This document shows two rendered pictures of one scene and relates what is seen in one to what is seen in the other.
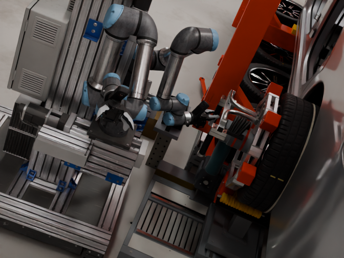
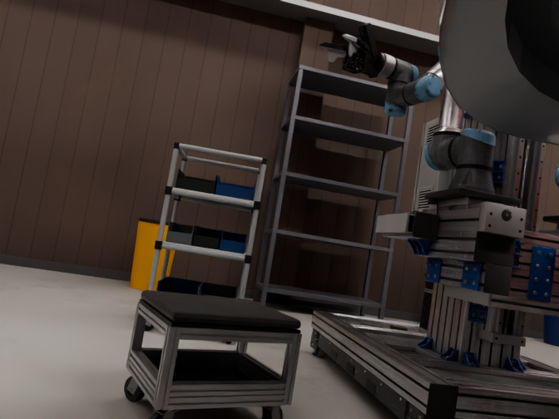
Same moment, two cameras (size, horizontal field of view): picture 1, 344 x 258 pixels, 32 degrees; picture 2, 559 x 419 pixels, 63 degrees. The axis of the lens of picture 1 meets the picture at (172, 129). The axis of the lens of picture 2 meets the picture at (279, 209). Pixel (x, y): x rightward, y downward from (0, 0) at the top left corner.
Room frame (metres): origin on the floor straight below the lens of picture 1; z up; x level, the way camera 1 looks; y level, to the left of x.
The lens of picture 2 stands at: (1.71, -1.23, 0.54)
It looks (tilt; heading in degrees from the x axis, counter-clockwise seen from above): 5 degrees up; 85
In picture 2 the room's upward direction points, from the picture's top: 9 degrees clockwise
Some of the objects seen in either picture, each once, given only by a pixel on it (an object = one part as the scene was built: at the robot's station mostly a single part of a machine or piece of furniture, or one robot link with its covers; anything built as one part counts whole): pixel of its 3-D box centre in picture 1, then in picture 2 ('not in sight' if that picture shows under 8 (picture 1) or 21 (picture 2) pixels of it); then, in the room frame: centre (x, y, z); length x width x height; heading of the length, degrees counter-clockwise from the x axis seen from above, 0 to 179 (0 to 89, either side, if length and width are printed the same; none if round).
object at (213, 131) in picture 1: (218, 131); not in sight; (2.69, -0.23, 0.93); 0.09 x 0.05 x 0.05; 90
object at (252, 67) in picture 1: (270, 96); not in sight; (4.46, -0.64, 0.39); 0.66 x 0.66 x 0.24
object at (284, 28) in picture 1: (281, 25); not in sight; (5.30, -0.54, 0.69); 0.52 x 0.17 x 0.35; 90
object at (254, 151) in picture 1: (251, 142); not in sight; (2.86, -0.44, 0.85); 0.54 x 0.07 x 0.54; 0
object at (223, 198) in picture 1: (241, 205); not in sight; (2.74, -0.53, 0.51); 0.29 x 0.06 x 0.06; 90
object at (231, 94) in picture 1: (246, 99); not in sight; (2.96, -0.31, 1.03); 0.19 x 0.18 x 0.11; 90
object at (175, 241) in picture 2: not in sight; (207, 242); (1.57, 1.41, 0.50); 0.54 x 0.42 x 1.00; 0
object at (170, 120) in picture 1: (174, 118); not in sight; (2.82, 0.01, 0.81); 0.11 x 0.08 x 0.09; 134
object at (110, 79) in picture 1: (111, 86); (400, 72); (2.19, 0.31, 1.21); 0.11 x 0.08 x 0.09; 20
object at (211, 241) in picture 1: (241, 220); not in sight; (2.85, -0.61, 0.32); 0.40 x 0.30 x 0.28; 0
